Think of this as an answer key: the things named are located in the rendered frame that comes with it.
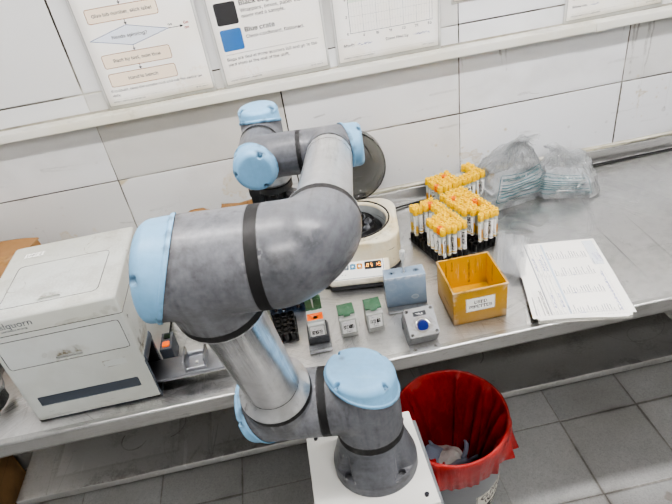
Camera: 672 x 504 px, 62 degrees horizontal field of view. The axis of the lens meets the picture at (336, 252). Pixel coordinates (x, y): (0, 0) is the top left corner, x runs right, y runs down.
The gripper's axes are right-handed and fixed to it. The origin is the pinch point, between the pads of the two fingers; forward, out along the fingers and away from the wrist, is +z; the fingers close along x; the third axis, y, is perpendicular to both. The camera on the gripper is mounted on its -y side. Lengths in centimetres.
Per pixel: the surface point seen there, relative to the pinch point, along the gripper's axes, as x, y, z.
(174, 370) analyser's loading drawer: 4.9, 33.5, 20.3
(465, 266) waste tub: -9.4, -39.1, 17.4
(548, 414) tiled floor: -30, -77, 112
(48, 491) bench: -18, 98, 85
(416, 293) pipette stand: -5.8, -25.6, 20.1
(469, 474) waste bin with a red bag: 12, -33, 72
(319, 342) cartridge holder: 2.3, -0.1, 22.5
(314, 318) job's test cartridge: -0.5, 0.0, 17.4
